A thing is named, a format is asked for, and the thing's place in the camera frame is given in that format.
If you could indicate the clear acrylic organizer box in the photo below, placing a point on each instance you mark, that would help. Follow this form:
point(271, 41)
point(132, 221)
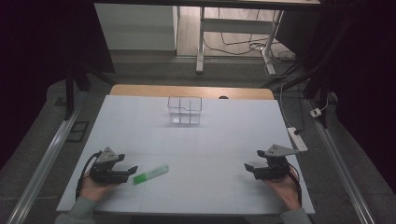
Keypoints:
point(185, 110)

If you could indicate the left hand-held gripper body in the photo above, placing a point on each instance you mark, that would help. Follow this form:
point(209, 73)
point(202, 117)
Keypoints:
point(104, 174)

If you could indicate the black metal stand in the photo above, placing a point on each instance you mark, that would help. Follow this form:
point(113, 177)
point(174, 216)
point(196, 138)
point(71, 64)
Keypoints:
point(69, 96)

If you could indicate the metal floor rail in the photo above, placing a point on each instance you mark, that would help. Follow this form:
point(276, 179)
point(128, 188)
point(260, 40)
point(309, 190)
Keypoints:
point(43, 165)
point(339, 168)

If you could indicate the person's left hand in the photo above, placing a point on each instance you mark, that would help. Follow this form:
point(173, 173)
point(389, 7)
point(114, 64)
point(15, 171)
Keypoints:
point(93, 189)

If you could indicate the white power strip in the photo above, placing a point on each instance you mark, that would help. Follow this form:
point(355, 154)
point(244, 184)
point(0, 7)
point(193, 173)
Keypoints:
point(297, 139)

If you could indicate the person's right hand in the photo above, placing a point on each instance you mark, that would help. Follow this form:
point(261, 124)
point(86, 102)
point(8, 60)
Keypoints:
point(285, 189)

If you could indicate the green highlighter pen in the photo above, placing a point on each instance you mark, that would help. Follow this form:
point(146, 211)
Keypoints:
point(151, 174)

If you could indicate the black rectangular floor frame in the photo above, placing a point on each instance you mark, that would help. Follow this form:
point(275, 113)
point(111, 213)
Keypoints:
point(77, 132)

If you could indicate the small dark round object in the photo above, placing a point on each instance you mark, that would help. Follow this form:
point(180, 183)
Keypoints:
point(223, 97)

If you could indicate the white metal desk frame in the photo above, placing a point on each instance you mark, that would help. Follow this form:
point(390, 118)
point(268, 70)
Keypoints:
point(236, 25)

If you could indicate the small white adapter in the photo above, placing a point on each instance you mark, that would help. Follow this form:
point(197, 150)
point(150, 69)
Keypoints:
point(316, 112)

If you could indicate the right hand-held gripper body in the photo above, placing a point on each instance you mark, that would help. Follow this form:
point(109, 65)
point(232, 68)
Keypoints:
point(274, 166)

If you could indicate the white cabinet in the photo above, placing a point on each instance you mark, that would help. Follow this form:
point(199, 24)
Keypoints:
point(134, 26)

